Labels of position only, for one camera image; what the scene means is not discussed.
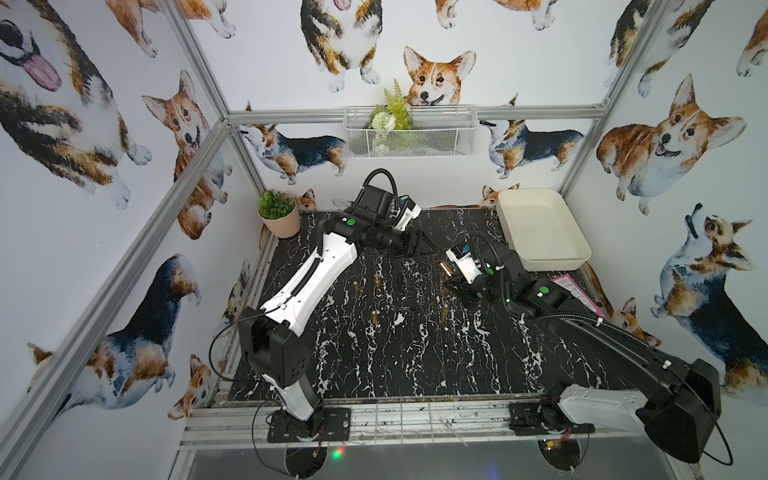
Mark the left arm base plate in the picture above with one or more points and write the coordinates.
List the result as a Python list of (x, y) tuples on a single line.
[(326, 424)]

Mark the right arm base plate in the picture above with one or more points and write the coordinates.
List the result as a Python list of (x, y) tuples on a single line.
[(542, 418)]

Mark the aluminium front rail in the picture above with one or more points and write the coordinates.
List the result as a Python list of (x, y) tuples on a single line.
[(368, 424)]

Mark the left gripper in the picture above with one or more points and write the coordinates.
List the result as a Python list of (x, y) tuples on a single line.
[(410, 240)]

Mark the gold lipstick cap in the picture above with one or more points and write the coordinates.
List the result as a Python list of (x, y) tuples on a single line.
[(356, 289)]

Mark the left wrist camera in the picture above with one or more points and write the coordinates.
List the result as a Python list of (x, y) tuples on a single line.
[(409, 211)]

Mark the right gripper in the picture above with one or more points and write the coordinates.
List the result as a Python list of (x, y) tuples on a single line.
[(462, 287)]

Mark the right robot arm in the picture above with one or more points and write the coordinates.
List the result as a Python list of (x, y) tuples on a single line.
[(674, 403)]

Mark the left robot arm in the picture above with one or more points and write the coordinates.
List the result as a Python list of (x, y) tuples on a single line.
[(271, 336)]

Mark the fern and white flower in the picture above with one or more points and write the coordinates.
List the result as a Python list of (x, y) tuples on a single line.
[(390, 122)]

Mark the cream rectangular tray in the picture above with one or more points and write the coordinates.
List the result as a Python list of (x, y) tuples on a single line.
[(540, 228)]

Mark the white wire basket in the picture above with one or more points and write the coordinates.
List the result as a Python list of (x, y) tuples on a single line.
[(437, 132)]

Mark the potted green plant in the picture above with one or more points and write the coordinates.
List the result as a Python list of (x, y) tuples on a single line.
[(280, 213)]

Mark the pink printed card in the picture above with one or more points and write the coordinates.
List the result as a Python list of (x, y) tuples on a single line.
[(567, 282)]

